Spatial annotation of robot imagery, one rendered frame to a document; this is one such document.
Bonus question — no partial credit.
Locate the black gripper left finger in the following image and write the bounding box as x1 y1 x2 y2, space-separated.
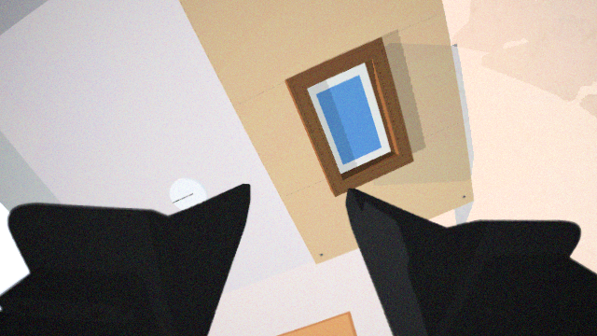
7 184 251 336

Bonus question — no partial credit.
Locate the brown wooden picture frame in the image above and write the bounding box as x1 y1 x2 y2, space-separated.
285 37 413 197

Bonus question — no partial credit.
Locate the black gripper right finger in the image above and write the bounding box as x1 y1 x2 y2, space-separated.
345 189 582 336

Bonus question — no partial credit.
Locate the tan wooden board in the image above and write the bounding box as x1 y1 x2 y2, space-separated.
178 0 474 264

